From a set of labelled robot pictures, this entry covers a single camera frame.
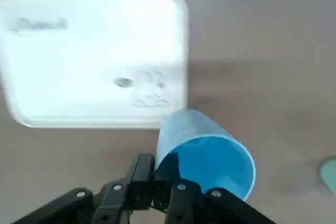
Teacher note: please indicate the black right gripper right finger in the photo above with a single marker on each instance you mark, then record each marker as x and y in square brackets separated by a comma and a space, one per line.
[183, 203]

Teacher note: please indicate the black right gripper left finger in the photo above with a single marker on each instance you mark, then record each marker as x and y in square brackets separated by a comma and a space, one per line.
[110, 200]

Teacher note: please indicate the small blue cup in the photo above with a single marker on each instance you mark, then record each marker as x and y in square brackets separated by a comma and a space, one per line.
[189, 127]

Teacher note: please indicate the small green cup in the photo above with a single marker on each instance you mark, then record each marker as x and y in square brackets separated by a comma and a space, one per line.
[329, 174]

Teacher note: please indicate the white tray with bear drawing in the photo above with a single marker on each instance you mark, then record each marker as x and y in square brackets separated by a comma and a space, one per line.
[78, 64]

